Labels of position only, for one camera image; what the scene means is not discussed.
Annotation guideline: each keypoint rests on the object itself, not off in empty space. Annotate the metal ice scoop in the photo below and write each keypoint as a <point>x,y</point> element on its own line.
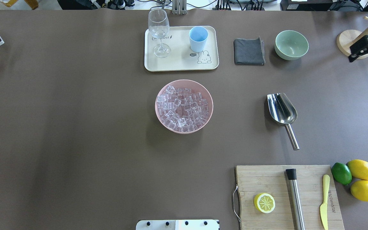
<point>283,112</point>

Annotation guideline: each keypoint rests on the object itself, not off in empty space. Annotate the wooden cup tree stand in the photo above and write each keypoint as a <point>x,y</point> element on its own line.
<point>349,37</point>

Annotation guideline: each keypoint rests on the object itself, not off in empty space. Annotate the light blue cup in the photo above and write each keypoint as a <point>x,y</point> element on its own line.
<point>198,36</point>

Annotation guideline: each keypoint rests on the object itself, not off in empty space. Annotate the pink bowl of ice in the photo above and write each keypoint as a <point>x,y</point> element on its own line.
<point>184,106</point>

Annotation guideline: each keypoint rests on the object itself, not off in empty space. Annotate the green bowl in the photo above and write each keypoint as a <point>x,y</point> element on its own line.
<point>291,45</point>

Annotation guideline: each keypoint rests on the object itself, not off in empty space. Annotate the yellow lemon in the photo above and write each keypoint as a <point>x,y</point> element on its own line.
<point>359,190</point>
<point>358,168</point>

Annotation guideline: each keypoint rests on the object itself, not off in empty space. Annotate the dark grey folded cloth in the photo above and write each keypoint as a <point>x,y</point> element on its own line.
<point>249,51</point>

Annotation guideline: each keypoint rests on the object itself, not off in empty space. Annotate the green lime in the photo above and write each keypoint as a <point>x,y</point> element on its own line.
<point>341,173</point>

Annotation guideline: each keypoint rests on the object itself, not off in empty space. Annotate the metal muddler black tip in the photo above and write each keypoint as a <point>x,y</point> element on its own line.
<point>296,202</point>

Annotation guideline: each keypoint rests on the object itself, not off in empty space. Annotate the yellow plastic knife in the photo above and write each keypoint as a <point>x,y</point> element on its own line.
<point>324,206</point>

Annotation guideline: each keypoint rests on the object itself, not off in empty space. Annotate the wooden cutting board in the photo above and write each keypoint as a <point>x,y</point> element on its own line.
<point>272,179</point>

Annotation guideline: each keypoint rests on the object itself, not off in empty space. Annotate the half lemon slice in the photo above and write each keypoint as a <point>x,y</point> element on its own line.
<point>264,202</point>

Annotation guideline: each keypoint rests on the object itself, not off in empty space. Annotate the cream serving tray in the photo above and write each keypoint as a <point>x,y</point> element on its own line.
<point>181,57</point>

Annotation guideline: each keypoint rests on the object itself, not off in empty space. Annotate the clear wine glass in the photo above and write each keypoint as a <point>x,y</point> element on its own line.
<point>158,25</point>

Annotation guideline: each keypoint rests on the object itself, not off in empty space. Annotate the aluminium frame post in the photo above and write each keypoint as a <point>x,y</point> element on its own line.
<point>179,7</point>

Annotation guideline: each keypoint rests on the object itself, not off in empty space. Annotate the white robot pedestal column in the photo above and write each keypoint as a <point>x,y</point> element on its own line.
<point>178,224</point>

